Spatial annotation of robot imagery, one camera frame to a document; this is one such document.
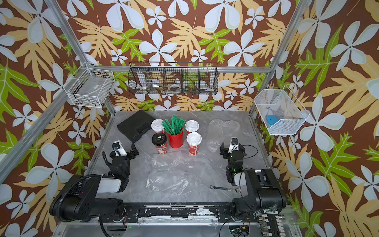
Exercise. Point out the black wire basket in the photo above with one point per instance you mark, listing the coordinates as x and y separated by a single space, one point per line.
173 78

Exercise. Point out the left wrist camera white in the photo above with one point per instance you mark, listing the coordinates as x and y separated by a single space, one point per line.
118 149

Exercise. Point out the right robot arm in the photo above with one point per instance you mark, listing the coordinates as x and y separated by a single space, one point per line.
263 190

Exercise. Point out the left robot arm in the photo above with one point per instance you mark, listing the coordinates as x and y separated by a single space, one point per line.
78 201

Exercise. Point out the blue object in basket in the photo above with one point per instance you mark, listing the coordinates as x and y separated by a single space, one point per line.
272 119

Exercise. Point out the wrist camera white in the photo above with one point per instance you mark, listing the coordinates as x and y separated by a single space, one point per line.
118 149
234 145

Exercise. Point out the red cup white lid front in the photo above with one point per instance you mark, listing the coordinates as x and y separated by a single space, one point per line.
194 140

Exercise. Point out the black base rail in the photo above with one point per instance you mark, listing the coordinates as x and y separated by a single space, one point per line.
185 212

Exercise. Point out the white mesh basket right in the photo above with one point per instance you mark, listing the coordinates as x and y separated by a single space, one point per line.
284 104

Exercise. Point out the metal wrench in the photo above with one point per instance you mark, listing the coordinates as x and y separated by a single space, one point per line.
224 188

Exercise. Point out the clear plastic bag back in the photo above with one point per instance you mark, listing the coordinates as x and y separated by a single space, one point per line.
219 132

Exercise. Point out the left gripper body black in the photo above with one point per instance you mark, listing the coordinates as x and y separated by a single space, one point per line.
122 156

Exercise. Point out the black plastic tool case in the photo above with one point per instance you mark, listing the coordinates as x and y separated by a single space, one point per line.
136 125

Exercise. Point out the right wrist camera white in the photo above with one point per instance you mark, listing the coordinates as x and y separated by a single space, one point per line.
234 145

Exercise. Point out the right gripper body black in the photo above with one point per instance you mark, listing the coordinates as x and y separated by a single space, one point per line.
232 153

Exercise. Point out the green wrapped straws bundle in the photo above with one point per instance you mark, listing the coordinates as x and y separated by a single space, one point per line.
175 127

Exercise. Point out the white wire basket left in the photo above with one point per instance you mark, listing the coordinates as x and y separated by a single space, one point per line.
89 86

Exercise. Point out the red cup white lid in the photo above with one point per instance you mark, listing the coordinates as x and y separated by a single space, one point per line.
194 140
191 126
157 126

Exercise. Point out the red cup black lid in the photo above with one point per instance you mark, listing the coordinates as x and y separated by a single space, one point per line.
159 140

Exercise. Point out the red plastic straw cup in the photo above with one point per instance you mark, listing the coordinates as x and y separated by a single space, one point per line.
176 141

